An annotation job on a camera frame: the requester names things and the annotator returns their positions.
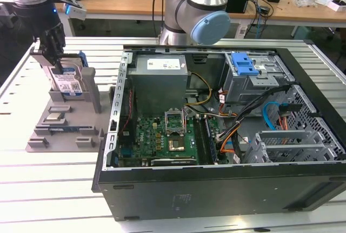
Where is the black RAM slot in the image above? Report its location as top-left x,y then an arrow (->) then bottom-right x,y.
194,118 -> 210,165

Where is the green motherboard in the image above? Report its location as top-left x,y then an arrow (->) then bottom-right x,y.
118,115 -> 225,167

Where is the black wire connector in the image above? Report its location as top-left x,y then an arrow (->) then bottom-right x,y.
280,104 -> 302,114

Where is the silver CPU chip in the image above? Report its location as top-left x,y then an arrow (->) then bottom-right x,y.
47,113 -> 66,122

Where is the hard disk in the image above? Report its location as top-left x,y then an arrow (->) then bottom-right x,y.
40,51 -> 88,98

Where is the black graphics card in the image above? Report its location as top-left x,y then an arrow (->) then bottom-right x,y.
150,157 -> 199,167

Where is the blue wire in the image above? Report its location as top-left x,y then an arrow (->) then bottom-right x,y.
263,102 -> 283,131

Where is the RAM stick with blue label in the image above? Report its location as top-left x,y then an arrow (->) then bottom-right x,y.
48,127 -> 92,132

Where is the yellow wire bundle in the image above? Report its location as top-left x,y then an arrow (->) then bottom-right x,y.
185,72 -> 213,108

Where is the wooden desk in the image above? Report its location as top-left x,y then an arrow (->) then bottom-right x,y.
50,0 -> 346,38

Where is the CPU socket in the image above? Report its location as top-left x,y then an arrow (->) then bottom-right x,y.
167,136 -> 189,154

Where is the black open PC case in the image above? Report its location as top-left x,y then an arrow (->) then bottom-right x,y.
91,44 -> 346,222

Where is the white box with black insert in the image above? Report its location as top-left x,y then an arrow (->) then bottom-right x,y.
327,0 -> 346,12

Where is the grey parts rack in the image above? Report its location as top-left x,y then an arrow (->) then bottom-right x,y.
25,67 -> 110,153

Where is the red wire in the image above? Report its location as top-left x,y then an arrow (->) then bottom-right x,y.
120,86 -> 136,134

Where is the grey power supply unit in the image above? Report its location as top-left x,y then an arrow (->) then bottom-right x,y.
126,54 -> 190,110

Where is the blue plastic bay latch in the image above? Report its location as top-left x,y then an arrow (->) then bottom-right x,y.
231,51 -> 261,76

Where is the orange wire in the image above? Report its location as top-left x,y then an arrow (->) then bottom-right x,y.
220,129 -> 244,154

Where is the black cable bundle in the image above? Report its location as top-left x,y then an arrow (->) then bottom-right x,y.
234,84 -> 293,137

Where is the metal socket cover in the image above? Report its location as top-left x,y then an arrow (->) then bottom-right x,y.
164,108 -> 187,136

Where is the grey metal disk bay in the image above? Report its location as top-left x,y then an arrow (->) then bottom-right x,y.
220,51 -> 295,106

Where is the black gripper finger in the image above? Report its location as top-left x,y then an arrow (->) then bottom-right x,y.
40,29 -> 56,66
54,23 -> 66,74

